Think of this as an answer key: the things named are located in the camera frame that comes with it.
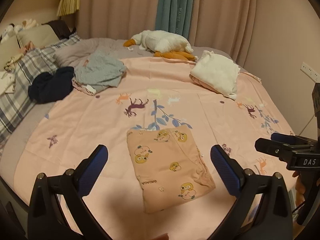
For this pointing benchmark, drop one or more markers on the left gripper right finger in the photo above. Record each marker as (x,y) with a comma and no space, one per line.
(262,207)

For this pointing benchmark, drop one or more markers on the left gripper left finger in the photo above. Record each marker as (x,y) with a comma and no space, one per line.
(46,219)

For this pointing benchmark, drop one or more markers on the pink cartoon print garment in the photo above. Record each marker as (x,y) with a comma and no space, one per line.
(168,166)

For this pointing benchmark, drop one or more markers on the right hand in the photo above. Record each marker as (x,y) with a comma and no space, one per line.
(300,189)

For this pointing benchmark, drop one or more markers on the plaid grey pillow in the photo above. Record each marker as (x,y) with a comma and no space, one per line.
(15,106)

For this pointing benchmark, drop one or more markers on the folded pink garment under cream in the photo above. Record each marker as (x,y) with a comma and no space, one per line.
(210,85)

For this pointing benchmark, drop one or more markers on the navy blue garment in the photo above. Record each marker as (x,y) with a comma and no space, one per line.
(48,87)

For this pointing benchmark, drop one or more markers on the pink printed bed sheet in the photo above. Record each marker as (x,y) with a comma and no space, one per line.
(155,94)

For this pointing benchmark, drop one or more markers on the pink beige curtain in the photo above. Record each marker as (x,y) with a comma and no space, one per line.
(225,25)

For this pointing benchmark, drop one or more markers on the grey crumpled garment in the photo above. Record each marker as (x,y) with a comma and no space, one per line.
(98,73)

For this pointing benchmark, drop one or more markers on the white goose plush toy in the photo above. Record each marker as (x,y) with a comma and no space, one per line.
(163,44)

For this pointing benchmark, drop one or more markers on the beige pillow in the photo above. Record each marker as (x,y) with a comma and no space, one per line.
(41,36)

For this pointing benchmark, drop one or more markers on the teal curtain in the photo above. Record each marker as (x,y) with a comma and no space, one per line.
(174,16)

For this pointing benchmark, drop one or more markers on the yellow fringed hanging cloth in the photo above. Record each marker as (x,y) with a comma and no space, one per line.
(68,7)

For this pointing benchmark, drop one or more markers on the white wall socket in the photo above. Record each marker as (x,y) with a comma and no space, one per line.
(310,72)

